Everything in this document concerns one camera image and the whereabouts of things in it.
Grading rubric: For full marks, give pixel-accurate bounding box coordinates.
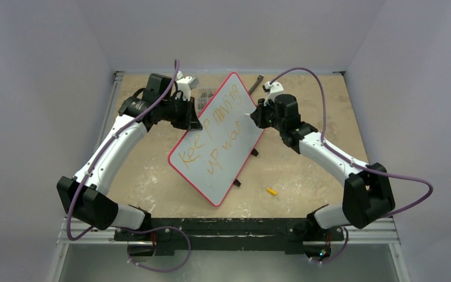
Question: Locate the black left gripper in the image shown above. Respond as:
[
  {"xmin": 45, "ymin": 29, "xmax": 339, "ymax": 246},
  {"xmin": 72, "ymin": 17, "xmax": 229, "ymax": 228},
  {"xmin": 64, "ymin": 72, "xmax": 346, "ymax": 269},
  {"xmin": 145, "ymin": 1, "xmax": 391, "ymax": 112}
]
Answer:
[{"xmin": 160, "ymin": 95, "xmax": 201, "ymax": 130}]

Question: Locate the pink framed whiteboard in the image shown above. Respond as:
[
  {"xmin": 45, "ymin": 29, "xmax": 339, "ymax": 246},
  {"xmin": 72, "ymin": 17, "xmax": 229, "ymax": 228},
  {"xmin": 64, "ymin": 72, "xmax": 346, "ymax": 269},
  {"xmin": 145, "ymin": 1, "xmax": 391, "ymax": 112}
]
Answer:
[{"xmin": 168, "ymin": 72, "xmax": 263, "ymax": 207}]

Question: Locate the yellow marker cap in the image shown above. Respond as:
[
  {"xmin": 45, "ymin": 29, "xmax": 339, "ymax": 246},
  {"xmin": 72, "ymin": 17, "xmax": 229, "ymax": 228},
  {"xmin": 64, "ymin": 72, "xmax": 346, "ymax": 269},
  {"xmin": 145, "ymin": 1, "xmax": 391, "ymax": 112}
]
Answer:
[{"xmin": 266, "ymin": 188, "xmax": 277, "ymax": 196}]

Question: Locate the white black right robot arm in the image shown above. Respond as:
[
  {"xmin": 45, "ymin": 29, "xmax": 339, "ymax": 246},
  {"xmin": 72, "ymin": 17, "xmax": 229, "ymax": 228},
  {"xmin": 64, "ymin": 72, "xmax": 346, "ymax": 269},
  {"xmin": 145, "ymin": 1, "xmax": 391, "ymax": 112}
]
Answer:
[{"xmin": 250, "ymin": 94, "xmax": 395, "ymax": 239}]

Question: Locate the clear plastic screw box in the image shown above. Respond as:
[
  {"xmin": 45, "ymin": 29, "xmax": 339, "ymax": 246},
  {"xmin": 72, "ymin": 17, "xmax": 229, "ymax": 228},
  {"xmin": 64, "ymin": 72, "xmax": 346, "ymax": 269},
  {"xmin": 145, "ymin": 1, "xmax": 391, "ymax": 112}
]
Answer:
[{"xmin": 193, "ymin": 74, "xmax": 226, "ymax": 115}]

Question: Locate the black metal rod tool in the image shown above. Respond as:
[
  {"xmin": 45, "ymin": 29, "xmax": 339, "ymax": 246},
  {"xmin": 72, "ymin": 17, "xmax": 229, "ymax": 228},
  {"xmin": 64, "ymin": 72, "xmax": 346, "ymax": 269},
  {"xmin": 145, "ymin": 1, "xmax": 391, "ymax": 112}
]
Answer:
[{"xmin": 248, "ymin": 75, "xmax": 264, "ymax": 95}]

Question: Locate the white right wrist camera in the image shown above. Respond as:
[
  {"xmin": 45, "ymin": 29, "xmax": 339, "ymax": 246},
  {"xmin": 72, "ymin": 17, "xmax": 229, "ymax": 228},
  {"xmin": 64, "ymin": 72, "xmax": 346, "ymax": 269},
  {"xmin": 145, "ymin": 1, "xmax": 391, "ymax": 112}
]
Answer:
[{"xmin": 262, "ymin": 81, "xmax": 284, "ymax": 106}]

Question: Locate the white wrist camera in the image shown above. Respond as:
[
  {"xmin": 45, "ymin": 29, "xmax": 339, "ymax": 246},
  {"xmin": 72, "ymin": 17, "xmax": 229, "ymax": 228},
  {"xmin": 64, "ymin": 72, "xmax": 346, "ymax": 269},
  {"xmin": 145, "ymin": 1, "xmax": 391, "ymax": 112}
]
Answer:
[
  {"xmin": 262, "ymin": 81, "xmax": 284, "ymax": 106},
  {"xmin": 176, "ymin": 70, "xmax": 199, "ymax": 101}
]

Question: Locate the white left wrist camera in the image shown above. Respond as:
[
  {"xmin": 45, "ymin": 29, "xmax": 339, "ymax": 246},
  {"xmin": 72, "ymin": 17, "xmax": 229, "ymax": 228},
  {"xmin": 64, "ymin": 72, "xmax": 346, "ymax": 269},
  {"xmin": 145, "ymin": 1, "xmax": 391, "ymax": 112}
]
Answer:
[{"xmin": 176, "ymin": 70, "xmax": 199, "ymax": 101}]

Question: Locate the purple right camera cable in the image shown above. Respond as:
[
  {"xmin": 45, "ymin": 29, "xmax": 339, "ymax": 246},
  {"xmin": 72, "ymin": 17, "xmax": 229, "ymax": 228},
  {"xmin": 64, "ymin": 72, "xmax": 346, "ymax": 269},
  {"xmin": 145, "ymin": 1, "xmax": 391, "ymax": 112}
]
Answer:
[{"xmin": 269, "ymin": 67, "xmax": 434, "ymax": 219}]

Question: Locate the purple camera cable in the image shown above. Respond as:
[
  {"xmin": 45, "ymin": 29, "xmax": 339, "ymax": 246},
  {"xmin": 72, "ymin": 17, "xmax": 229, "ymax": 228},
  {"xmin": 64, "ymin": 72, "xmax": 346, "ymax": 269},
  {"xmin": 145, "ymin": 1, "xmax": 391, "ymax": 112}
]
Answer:
[
  {"xmin": 269, "ymin": 67, "xmax": 434, "ymax": 219},
  {"xmin": 66, "ymin": 59, "xmax": 181, "ymax": 241}
]

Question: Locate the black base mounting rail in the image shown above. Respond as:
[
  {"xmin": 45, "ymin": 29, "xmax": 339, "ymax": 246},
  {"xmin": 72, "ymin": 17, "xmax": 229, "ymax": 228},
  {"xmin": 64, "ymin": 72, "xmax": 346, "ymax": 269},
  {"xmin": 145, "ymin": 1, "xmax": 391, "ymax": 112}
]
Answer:
[{"xmin": 114, "ymin": 218, "xmax": 345, "ymax": 256}]

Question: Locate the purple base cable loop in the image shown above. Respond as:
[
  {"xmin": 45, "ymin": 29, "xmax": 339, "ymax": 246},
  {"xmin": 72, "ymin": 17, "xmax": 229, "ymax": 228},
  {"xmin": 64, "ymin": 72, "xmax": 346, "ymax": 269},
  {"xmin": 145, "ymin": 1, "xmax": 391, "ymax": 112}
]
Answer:
[{"xmin": 127, "ymin": 226, "xmax": 193, "ymax": 274}]

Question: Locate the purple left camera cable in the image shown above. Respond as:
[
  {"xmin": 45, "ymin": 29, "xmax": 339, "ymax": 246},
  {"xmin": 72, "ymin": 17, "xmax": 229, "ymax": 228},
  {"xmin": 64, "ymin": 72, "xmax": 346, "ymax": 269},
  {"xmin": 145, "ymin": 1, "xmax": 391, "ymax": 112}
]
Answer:
[{"xmin": 66, "ymin": 59, "xmax": 181, "ymax": 241}]

